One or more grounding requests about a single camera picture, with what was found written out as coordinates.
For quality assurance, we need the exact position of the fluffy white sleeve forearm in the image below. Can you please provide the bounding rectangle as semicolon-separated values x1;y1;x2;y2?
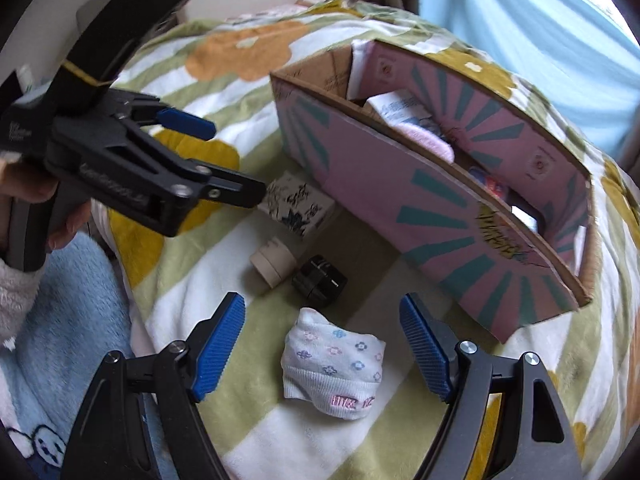
0;261;44;344

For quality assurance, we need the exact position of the light blue patterned pajamas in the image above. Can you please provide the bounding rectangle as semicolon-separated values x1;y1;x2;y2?
0;231;166;480

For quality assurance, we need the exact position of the floral striped blanket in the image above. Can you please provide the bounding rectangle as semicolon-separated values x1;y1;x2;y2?
94;0;639;479

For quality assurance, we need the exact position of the light blue window cloth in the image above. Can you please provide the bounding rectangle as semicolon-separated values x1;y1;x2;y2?
418;0;639;158

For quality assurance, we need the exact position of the black white patterned box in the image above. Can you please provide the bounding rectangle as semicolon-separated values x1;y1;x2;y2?
257;171;335;238

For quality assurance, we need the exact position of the pink folded sock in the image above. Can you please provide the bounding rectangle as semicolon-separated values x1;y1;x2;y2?
394;122;454;164

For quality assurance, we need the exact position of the white patterned sock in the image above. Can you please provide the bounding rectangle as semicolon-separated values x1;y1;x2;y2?
281;308;386;420

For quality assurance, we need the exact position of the black camera module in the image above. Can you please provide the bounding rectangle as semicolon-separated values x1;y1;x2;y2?
49;0;189;100

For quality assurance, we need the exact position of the black glass jar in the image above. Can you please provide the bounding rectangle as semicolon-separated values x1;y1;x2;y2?
292;255;348;309

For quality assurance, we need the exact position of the beige cream bottle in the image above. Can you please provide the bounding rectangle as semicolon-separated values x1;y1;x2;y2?
250;236;297;288

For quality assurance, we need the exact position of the white blue carton box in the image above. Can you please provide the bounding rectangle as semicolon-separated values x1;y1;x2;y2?
362;89;439;132

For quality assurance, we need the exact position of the person's left hand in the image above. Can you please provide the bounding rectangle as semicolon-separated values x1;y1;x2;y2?
0;152;94;261

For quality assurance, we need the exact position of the pink teal cardboard box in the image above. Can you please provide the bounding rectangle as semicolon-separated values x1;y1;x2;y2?
271;40;598;340

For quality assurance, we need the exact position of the dental floss pick box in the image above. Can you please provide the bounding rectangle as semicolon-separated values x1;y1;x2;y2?
469;166;510;203

